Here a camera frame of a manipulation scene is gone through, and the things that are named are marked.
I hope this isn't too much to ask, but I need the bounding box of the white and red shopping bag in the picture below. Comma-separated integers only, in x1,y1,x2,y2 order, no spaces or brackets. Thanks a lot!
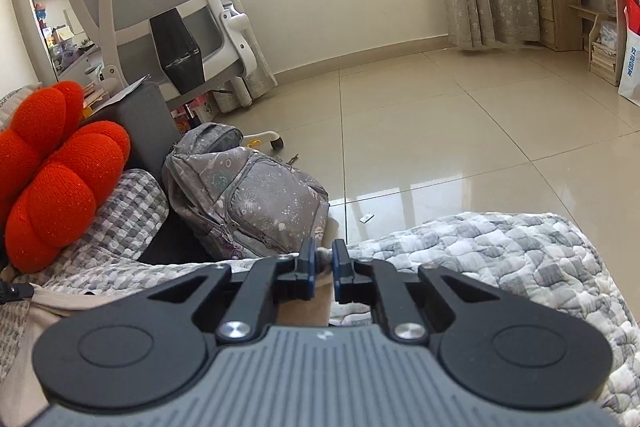
617,0,640,106

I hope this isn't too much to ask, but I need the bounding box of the white wheeled toy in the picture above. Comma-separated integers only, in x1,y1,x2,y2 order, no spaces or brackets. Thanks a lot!
242,129,284,153

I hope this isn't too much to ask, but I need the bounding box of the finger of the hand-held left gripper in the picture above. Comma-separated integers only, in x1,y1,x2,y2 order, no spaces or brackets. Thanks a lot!
0,281,36,306

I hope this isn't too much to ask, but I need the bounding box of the grey checked quilted blanket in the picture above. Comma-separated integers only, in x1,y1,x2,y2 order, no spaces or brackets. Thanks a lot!
327,211,629,427

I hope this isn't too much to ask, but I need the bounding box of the white pillow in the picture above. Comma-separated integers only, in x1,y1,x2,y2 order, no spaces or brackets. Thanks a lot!
0,82,44,128

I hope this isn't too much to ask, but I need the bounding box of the grey paper sheet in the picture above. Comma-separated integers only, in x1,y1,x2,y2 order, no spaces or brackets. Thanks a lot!
92,76,151,114

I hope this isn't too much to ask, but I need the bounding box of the red flower cushion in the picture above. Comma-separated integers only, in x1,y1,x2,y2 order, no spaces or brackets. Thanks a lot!
0,81,132,273

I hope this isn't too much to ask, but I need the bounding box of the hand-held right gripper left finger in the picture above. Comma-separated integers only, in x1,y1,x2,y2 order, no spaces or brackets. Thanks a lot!
145,238,317,343

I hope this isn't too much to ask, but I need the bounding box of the stack of books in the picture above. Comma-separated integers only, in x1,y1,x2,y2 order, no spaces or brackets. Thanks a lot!
589,41,619,86

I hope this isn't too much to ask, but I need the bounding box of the cream sweatshirt with black sleeves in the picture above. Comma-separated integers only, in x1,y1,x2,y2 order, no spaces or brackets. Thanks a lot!
0,249,337,427

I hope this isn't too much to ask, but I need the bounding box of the small-check grey bed sheet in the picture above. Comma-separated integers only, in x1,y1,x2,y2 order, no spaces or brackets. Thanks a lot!
0,169,222,388

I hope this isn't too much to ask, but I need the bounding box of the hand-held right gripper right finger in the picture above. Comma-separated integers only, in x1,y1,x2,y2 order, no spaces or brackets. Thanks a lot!
331,238,507,343

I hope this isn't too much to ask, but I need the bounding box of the dark grey sofa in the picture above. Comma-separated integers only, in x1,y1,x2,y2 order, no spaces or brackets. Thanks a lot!
82,82,212,266

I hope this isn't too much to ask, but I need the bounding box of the grey patterned backpack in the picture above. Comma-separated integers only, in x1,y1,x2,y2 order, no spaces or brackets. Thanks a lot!
161,123,331,261

